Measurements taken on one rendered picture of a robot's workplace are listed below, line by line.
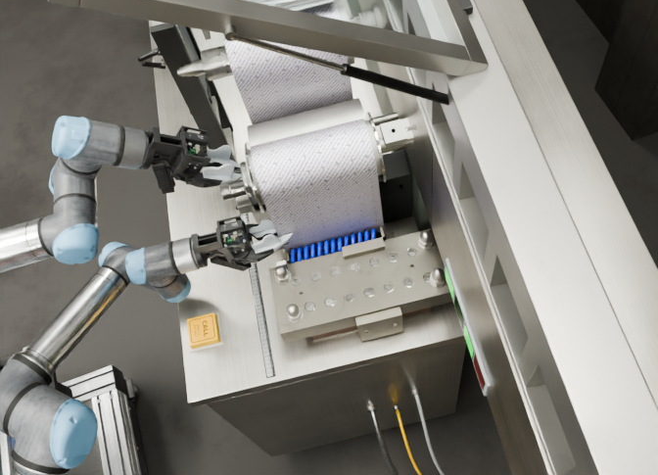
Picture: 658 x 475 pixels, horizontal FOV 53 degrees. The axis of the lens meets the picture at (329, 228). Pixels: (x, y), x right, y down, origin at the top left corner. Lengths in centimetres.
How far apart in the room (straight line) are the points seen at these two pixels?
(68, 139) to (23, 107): 240
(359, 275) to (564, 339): 77
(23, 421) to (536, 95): 112
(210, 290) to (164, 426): 100
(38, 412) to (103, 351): 136
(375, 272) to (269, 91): 45
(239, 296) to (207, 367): 19
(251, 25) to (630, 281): 64
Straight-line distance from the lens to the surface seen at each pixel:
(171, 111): 202
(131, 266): 149
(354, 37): 84
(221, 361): 161
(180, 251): 146
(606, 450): 75
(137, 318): 276
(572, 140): 116
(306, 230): 147
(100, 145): 124
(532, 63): 126
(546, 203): 84
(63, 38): 383
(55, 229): 126
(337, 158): 130
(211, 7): 77
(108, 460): 241
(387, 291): 145
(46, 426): 142
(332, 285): 147
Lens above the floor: 237
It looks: 61 degrees down
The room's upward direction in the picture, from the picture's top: 16 degrees counter-clockwise
